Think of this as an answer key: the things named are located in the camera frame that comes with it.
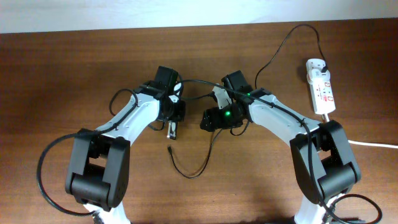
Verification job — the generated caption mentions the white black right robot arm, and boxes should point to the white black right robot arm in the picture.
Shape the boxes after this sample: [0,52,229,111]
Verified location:
[200,70,361,223]

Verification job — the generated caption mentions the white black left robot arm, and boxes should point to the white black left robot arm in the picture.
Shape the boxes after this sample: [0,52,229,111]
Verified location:
[65,66,185,223]

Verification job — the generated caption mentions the black Galaxy flip phone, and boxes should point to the black Galaxy flip phone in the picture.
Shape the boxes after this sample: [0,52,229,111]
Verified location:
[167,121,178,140]

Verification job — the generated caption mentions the white USB charger plug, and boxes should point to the white USB charger plug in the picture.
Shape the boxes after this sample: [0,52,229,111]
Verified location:
[307,68,330,85]

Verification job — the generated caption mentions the white power strip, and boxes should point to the white power strip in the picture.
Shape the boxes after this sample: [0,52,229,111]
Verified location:
[306,58,336,115]

